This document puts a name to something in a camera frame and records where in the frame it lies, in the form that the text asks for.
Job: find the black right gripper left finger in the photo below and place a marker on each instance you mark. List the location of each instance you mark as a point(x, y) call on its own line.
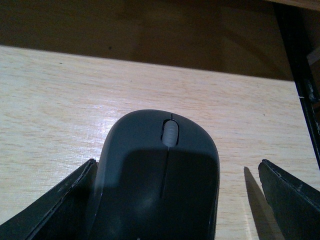
point(59, 214)

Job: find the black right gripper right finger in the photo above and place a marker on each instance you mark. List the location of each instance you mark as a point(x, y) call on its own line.
point(294, 203)

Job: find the dark grey computer mouse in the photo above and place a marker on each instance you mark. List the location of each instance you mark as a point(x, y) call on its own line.
point(157, 179)

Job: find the wooden desk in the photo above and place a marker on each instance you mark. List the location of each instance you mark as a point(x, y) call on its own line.
point(69, 69)

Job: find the black metal rail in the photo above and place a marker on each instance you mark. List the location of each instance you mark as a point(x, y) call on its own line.
point(297, 46)

